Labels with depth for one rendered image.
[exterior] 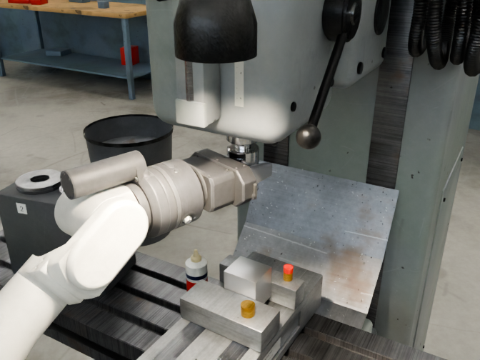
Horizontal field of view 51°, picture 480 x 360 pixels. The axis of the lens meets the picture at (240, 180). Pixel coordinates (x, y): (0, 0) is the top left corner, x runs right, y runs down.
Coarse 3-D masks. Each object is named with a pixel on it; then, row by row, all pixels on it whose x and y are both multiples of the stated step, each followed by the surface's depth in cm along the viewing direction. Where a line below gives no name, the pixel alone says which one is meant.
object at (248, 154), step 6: (234, 144) 74; (252, 144) 74; (228, 150) 72; (234, 150) 72; (240, 150) 72; (246, 150) 72; (252, 150) 72; (258, 150) 72; (234, 156) 72; (240, 156) 71; (246, 156) 71; (252, 156) 72
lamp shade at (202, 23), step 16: (192, 0) 40; (208, 0) 40; (224, 0) 40; (240, 0) 41; (176, 16) 42; (192, 16) 40; (208, 16) 40; (224, 16) 40; (240, 16) 41; (176, 32) 42; (192, 32) 41; (208, 32) 40; (224, 32) 40; (240, 32) 41; (256, 32) 43; (176, 48) 43; (192, 48) 41; (208, 48) 41; (224, 48) 41; (240, 48) 42; (256, 48) 44
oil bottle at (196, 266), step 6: (192, 258) 93; (198, 258) 93; (204, 258) 95; (186, 264) 93; (192, 264) 92; (198, 264) 92; (204, 264) 93; (186, 270) 93; (192, 270) 92; (198, 270) 92; (204, 270) 93; (186, 276) 94; (192, 276) 93; (198, 276) 93; (204, 276) 94; (186, 282) 95; (192, 282) 93; (186, 288) 95
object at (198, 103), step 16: (176, 0) 55; (176, 64) 58; (192, 64) 57; (208, 64) 57; (176, 80) 59; (192, 80) 58; (208, 80) 58; (192, 96) 58; (208, 96) 58; (176, 112) 60; (192, 112) 59; (208, 112) 59
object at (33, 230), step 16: (32, 176) 100; (48, 176) 100; (0, 192) 96; (16, 192) 96; (32, 192) 95; (48, 192) 96; (0, 208) 97; (16, 208) 96; (32, 208) 94; (48, 208) 93; (16, 224) 97; (32, 224) 96; (48, 224) 95; (16, 240) 99; (32, 240) 98; (48, 240) 96; (64, 240) 95; (16, 256) 101; (112, 288) 100
